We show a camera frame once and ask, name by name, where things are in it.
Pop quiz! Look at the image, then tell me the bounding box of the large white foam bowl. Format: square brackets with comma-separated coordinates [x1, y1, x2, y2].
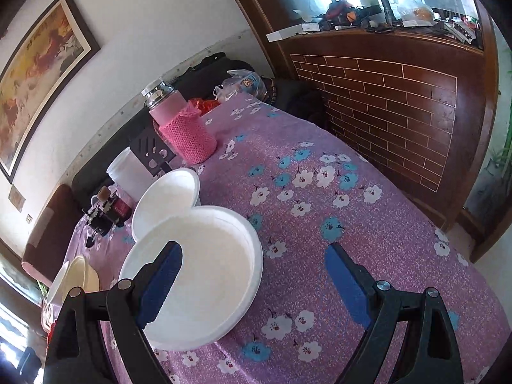
[119, 205, 264, 350]

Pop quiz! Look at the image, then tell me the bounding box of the purple floral tablecloth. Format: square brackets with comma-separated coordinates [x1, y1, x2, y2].
[40, 92, 512, 384]

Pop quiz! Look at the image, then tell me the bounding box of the white plastic jar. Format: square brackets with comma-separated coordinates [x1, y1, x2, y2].
[106, 147, 155, 203]

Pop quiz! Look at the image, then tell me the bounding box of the small white foam bowl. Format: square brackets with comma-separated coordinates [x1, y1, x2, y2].
[132, 169, 201, 244]

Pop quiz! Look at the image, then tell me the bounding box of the clear plastic bag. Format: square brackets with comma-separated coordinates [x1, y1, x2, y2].
[213, 69, 267, 102]

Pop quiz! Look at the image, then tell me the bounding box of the small wall plaque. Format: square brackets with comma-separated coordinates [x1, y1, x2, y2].
[9, 184, 25, 211]

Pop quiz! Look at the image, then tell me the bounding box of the wooden glass door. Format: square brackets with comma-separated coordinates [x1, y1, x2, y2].
[0, 240, 44, 372]

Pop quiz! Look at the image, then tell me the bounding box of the black sofa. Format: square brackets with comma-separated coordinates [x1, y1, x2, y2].
[72, 52, 273, 204]

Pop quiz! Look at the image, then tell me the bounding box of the dark bag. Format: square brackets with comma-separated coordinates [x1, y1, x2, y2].
[264, 76, 329, 129]

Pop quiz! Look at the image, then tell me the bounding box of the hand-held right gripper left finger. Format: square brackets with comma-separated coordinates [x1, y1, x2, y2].
[43, 241, 184, 384]

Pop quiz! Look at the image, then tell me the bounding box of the cream bowl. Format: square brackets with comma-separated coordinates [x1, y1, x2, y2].
[64, 255, 100, 300]

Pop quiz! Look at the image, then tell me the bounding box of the brown armchair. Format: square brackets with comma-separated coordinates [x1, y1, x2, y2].
[21, 184, 84, 284]

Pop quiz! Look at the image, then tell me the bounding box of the plastic bag of oranges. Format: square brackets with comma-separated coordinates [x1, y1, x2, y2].
[398, 0, 435, 28]

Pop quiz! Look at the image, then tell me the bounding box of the framed horse painting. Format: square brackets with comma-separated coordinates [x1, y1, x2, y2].
[0, 0, 101, 185]

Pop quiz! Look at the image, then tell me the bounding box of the black cylindrical device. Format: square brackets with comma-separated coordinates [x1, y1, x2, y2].
[82, 202, 115, 237]

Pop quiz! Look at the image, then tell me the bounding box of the black phone stand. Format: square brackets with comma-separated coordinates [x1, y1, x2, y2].
[129, 124, 177, 177]

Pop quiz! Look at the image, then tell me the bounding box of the dark bottle with cork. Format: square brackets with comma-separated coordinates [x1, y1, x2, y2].
[96, 186, 132, 225]

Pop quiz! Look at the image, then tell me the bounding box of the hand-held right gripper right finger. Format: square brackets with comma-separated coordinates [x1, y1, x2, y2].
[325, 243, 465, 384]

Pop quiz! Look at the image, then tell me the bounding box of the pink knitted-sleeve bottle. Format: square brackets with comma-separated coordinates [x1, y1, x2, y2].
[141, 77, 218, 164]

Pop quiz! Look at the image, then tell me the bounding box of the red plastic bag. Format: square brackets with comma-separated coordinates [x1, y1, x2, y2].
[188, 97, 220, 115]

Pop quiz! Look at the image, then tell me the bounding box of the white flat box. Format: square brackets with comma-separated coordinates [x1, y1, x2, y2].
[266, 23, 321, 43]

